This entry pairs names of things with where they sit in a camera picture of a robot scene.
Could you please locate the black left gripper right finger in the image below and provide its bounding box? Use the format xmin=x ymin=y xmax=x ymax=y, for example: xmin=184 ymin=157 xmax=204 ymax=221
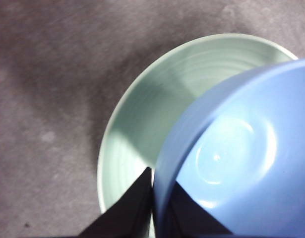
xmin=170 ymin=182 xmax=233 ymax=238

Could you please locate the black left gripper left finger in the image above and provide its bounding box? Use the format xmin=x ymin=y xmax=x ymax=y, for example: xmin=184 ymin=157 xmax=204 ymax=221
xmin=78 ymin=167 xmax=153 ymax=238

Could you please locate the blue ribbed bowl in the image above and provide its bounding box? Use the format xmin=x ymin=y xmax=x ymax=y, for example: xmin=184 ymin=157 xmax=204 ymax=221
xmin=152 ymin=57 xmax=305 ymax=238

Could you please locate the green round plate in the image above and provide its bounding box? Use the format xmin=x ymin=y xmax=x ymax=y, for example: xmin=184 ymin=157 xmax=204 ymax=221
xmin=97 ymin=33 xmax=300 ymax=238

